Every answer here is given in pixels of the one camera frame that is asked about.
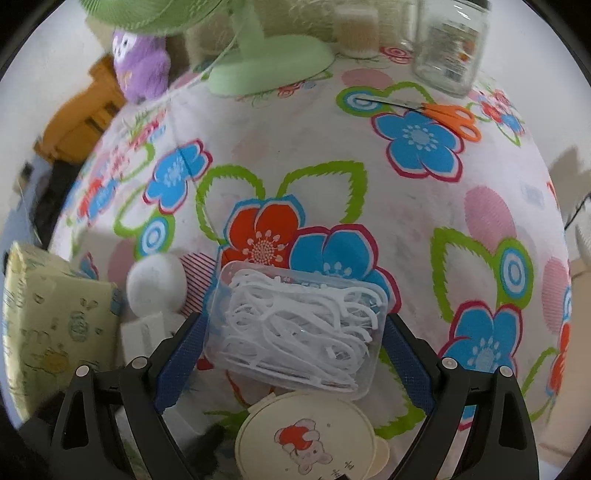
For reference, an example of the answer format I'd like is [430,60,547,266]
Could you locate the white round earbud case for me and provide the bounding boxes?
[126,253,187,317]

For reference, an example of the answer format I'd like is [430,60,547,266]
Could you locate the cotton swab container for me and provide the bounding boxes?
[334,4,380,59]

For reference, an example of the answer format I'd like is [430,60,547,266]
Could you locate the purple plush bunny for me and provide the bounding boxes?
[111,30,171,104]

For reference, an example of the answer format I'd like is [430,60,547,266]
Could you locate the glass mug jar green lid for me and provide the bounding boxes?
[413,0,490,98]

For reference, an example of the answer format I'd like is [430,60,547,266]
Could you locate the orange handled scissors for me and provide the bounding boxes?
[356,94,482,143]

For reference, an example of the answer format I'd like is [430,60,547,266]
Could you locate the green desk fan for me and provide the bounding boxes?
[81,1,335,97]

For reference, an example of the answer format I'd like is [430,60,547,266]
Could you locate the white charger adapter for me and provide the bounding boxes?
[120,312,185,364]

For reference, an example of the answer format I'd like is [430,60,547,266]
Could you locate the floral tablecloth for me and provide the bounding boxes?
[45,45,574,480]

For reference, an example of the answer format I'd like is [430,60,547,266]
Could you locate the white fan power cable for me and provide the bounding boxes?
[161,18,250,103]

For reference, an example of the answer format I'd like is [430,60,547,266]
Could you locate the round cream compact mirror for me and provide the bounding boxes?
[235,392,390,480]

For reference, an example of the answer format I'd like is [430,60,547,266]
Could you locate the white standing fan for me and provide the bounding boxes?
[575,218,591,267]

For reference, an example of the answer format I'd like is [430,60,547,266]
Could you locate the yellow fabric storage box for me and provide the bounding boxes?
[3,242,122,421]

